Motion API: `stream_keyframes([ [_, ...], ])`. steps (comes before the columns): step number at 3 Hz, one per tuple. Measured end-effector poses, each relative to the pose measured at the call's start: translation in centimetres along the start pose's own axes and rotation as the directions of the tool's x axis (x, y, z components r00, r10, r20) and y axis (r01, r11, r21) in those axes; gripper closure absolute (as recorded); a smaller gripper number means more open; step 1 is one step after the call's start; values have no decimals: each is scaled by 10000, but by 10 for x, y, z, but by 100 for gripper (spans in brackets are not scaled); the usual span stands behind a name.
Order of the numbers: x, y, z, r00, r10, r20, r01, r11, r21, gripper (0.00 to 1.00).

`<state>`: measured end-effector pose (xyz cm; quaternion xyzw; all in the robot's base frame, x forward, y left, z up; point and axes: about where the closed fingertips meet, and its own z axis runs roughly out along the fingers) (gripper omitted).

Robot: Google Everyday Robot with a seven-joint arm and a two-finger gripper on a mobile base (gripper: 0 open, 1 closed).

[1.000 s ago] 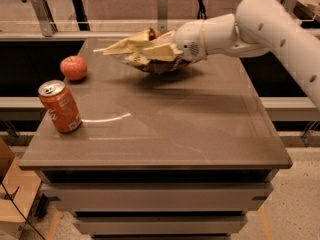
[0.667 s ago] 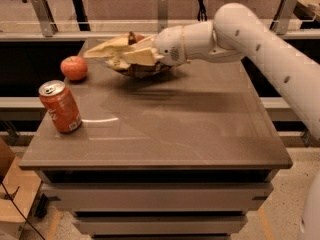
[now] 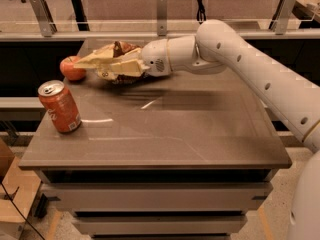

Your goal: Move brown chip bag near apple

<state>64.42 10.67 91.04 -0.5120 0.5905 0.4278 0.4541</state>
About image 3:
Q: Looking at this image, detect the brown chip bag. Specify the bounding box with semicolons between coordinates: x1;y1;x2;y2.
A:
94;40;148;85

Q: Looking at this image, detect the orange soda can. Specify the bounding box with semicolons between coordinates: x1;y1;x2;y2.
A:
38;80;81;133

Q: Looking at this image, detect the black hanging cable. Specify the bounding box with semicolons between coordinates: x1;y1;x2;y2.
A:
195;0;208;25

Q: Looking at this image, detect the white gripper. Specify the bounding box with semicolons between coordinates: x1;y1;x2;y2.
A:
74;39;171;78

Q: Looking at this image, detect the red apple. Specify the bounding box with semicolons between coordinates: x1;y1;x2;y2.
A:
60;56;86;81

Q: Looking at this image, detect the metal rail bracket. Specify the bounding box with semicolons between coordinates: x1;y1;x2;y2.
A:
156;0;167;36
270;0;296;35
29;0;57;37

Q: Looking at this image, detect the right metal rail bracket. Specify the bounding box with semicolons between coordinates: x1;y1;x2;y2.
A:
270;0;296;35

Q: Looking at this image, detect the middle metal rail bracket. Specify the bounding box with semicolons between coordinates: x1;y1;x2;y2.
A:
156;0;167;36

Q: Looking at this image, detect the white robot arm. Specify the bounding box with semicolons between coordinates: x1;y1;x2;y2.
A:
74;20;320;240

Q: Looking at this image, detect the left metal rail bracket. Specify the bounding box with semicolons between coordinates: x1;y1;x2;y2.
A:
29;0;57;37

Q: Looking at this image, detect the black table leg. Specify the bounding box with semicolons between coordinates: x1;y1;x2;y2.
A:
71;0;90;31

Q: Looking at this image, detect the cardboard box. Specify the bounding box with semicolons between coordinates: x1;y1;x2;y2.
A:
0;140;41;240

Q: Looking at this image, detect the black floor cable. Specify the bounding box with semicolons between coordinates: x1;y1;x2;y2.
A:
0;180;46;240

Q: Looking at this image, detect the grey drawer cabinet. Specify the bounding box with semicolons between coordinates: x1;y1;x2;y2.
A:
20;71;291;240

